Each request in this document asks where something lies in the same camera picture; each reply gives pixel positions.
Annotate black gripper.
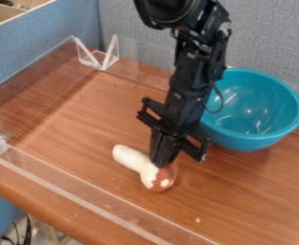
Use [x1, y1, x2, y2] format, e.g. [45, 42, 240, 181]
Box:
[136, 57, 212, 167]

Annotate brown white toy mushroom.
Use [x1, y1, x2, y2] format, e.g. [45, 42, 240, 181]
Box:
[112, 145, 177, 192]

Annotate clear acrylic left barrier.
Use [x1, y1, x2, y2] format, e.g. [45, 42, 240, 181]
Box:
[0, 35, 76, 86]

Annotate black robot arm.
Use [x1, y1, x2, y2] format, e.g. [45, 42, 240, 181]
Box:
[135, 0, 231, 167]

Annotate clear acrylic corner bracket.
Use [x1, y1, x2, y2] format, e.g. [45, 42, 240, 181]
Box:
[73, 34, 119, 71]

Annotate clear acrylic front barrier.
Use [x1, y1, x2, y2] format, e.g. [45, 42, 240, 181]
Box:
[0, 147, 219, 245]

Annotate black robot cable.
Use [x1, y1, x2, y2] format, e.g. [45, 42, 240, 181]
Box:
[201, 80, 226, 115]

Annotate clear acrylic barrier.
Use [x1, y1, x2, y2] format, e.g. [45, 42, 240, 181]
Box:
[0, 147, 219, 245]
[112, 34, 299, 113]
[0, 35, 76, 86]

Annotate black cables under table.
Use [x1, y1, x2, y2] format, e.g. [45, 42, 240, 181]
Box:
[0, 213, 34, 245]

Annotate blue plastic bowl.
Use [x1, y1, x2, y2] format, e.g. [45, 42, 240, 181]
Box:
[200, 68, 299, 151]

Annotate clear acrylic back barrier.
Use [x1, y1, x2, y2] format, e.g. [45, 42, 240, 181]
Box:
[112, 34, 299, 113]

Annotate wooden shelf box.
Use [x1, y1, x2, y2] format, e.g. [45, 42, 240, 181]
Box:
[0, 0, 57, 25]

